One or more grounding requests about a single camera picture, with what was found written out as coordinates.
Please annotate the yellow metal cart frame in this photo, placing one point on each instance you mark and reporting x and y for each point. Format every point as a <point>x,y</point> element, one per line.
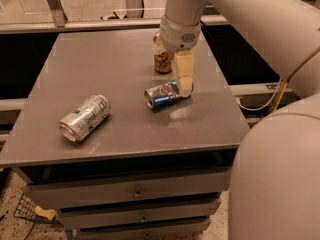
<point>284,83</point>

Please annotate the top drawer knob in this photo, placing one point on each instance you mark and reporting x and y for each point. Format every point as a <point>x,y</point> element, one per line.
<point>138,194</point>

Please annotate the silver green soda can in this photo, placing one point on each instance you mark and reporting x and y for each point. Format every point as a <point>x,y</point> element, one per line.
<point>78,124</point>

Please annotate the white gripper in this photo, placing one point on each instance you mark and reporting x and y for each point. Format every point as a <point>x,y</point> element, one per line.
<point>177,36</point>

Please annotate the black wire basket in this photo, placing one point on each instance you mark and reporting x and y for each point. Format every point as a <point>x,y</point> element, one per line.
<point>25,210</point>

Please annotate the grey drawer cabinet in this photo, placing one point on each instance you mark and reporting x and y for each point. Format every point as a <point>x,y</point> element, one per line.
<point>179,156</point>

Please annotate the drawer knob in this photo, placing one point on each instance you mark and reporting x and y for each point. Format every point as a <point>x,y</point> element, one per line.
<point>138,194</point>
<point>143,219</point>

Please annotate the gold patterned soda can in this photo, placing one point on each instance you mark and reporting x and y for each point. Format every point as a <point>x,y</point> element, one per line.
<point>162,63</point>

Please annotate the grey metal railing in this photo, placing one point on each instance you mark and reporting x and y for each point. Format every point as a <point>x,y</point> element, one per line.
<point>35,16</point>

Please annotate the blue silver redbull can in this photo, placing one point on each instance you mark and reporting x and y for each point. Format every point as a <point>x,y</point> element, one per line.
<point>164,94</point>

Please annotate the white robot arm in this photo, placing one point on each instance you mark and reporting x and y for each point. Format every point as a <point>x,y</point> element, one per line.
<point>274,191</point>

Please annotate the middle drawer knob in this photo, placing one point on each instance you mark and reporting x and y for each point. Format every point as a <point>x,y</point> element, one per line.
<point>143,219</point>

